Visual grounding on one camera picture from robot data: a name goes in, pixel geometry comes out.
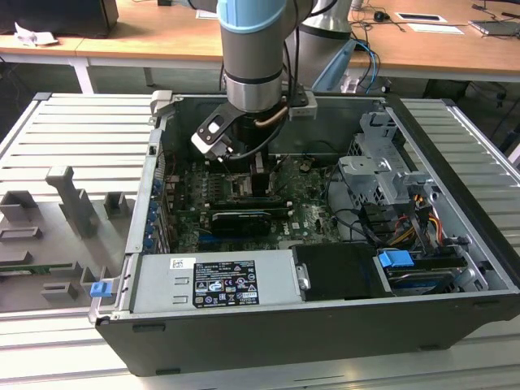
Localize crumpled white paper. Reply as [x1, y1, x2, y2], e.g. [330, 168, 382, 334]
[14, 21, 59, 47]

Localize black computer box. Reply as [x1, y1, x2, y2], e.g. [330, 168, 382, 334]
[0, 0, 120, 40]

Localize black graphics card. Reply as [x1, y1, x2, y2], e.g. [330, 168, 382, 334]
[210, 210, 272, 240]

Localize grey plastic latch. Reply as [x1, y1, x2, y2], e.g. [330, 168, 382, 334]
[149, 89, 176, 119]

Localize CPU socket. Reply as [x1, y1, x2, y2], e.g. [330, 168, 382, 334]
[228, 171, 283, 201]

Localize white framed desk cable port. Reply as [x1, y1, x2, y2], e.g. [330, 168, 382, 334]
[396, 11, 449, 24]

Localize grey parts rack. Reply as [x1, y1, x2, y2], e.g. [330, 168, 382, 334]
[0, 164, 138, 314]

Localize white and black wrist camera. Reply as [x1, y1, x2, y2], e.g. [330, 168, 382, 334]
[190, 103, 234, 164]

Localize green RAM stick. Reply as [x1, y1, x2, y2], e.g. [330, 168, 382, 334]
[0, 263, 54, 275]

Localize brown hose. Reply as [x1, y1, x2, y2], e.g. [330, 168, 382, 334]
[253, 106, 286, 130]

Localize blue plastic latch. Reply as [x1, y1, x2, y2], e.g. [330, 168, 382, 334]
[89, 280, 114, 301]

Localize hard disk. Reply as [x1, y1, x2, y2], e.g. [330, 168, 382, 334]
[383, 266, 458, 297]

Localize black power supply label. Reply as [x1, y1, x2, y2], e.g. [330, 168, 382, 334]
[191, 259, 261, 309]

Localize blue disk carrier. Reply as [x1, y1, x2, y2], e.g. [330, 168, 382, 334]
[376, 249, 414, 270]

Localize grey laptop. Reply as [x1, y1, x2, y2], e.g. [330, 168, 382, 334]
[468, 18, 520, 40]

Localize silver power supply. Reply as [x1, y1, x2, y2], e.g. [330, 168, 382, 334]
[128, 248, 306, 314]

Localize metal drive cage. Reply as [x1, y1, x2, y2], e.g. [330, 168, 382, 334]
[336, 110, 440, 215]

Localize green motherboard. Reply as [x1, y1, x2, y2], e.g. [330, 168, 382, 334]
[164, 153, 347, 254]

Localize yellow red power wires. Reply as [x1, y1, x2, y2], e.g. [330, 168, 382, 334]
[396, 193, 444, 247]

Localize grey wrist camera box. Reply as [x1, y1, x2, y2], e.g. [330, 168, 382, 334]
[288, 90, 319, 122]

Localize grey and black PC case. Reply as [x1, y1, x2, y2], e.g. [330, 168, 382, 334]
[87, 89, 520, 377]

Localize blue cable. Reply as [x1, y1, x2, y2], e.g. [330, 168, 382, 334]
[356, 38, 382, 89]

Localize black plastic shroud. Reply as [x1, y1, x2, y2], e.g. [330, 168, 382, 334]
[290, 241, 392, 302]

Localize wooden desk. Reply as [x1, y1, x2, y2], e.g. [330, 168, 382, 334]
[0, 0, 354, 95]
[349, 0, 520, 85]

